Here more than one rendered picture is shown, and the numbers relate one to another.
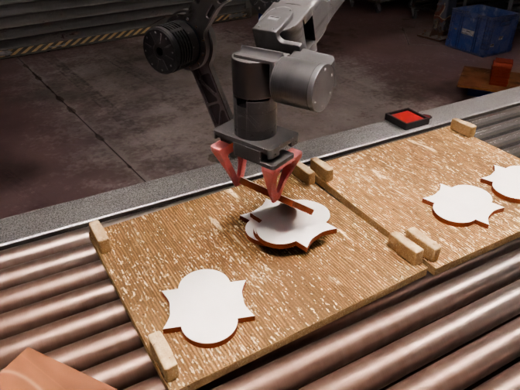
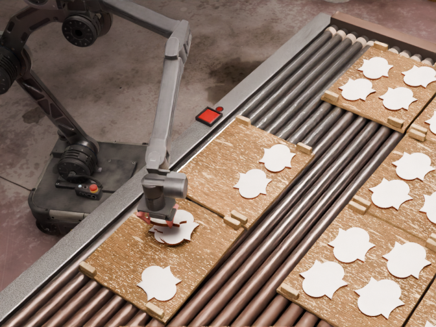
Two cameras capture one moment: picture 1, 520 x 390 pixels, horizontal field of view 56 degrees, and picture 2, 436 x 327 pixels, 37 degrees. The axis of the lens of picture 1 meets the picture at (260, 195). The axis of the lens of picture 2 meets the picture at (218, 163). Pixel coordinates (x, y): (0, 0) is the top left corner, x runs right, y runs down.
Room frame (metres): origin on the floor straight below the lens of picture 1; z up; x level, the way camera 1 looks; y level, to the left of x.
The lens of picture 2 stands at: (-0.68, 0.26, 2.57)
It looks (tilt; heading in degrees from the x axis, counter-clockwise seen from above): 45 degrees down; 340
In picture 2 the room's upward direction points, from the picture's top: 5 degrees counter-clockwise
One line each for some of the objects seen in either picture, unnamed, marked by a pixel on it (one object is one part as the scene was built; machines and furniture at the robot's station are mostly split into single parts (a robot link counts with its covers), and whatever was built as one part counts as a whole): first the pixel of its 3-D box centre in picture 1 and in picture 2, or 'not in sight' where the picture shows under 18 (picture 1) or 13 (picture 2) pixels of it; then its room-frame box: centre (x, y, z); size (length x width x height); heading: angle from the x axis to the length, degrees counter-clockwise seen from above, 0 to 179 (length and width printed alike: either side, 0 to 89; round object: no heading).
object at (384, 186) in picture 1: (444, 184); (241, 169); (0.80, -0.35, 0.93); 0.41 x 0.35 x 0.02; 119
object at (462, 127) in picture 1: (463, 127); (242, 120); (1.01, -0.46, 0.95); 0.06 x 0.02 x 0.03; 29
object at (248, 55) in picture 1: (258, 75); (154, 186); (0.60, 0.00, 1.21); 0.07 x 0.06 x 0.07; 56
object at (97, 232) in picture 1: (99, 236); (88, 268); (0.61, 0.25, 0.95); 0.06 x 0.02 x 0.03; 31
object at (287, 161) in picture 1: (268, 169); (165, 216); (0.59, -0.01, 1.08); 0.07 x 0.07 x 0.09; 51
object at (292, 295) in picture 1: (250, 252); (162, 249); (0.60, 0.02, 0.93); 0.41 x 0.35 x 0.02; 121
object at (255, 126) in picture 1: (255, 118); (155, 200); (0.60, 0.01, 1.15); 0.10 x 0.07 x 0.07; 51
